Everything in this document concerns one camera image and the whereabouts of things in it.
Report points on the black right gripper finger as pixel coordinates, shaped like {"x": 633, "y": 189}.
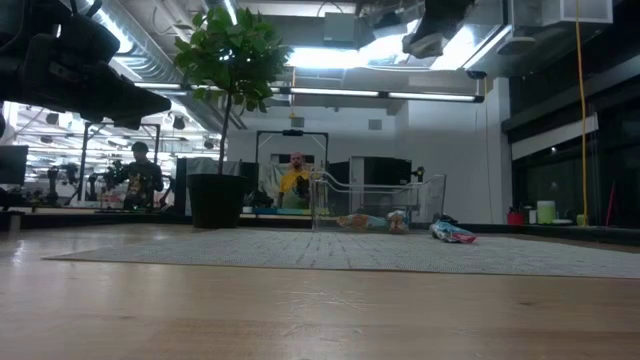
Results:
{"x": 445, "y": 15}

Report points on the green orange granola bar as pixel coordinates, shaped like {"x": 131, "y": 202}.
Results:
{"x": 398, "y": 222}

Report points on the person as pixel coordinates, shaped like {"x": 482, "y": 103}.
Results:
{"x": 141, "y": 180}
{"x": 294, "y": 185}

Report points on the green leafy plant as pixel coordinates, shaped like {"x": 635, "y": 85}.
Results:
{"x": 232, "y": 55}

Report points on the black monitor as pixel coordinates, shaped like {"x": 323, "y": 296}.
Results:
{"x": 12, "y": 165}

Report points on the black plant pot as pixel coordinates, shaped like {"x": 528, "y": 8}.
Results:
{"x": 216, "y": 200}

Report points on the long ceiling light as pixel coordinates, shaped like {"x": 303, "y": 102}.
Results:
{"x": 350, "y": 92}

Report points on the grey woven mat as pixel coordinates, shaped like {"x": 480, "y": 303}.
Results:
{"x": 225, "y": 250}

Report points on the clear plastic bin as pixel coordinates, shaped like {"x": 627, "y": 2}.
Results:
{"x": 430, "y": 200}

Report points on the red cup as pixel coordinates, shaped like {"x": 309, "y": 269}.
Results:
{"x": 515, "y": 219}

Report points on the pale green container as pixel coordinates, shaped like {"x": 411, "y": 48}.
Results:
{"x": 545, "y": 211}

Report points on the small green cup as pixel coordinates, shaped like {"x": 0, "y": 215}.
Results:
{"x": 580, "y": 220}

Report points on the red rod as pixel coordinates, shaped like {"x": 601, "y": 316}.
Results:
{"x": 610, "y": 205}

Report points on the black background rig frame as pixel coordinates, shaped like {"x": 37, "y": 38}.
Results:
{"x": 292, "y": 133}
{"x": 83, "y": 160}

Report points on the black dome camera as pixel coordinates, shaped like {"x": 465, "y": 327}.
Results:
{"x": 476, "y": 75}

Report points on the grey ceiling duct box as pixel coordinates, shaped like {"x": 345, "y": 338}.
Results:
{"x": 342, "y": 27}

